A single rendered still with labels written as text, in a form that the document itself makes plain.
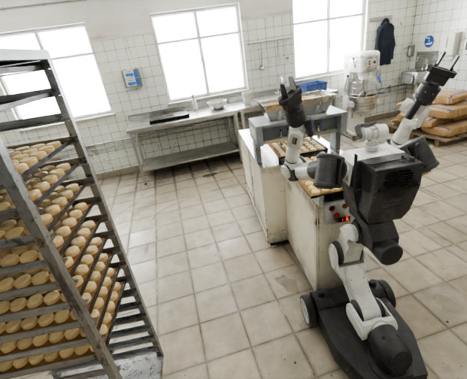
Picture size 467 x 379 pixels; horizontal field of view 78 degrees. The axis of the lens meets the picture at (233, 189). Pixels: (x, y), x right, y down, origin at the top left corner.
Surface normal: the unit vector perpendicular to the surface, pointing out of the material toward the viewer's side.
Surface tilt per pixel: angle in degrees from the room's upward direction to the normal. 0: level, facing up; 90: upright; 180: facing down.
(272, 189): 90
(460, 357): 0
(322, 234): 90
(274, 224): 90
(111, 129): 90
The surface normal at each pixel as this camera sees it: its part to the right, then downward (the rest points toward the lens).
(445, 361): -0.14, -0.89
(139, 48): 0.25, 0.40
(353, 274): -0.05, -0.51
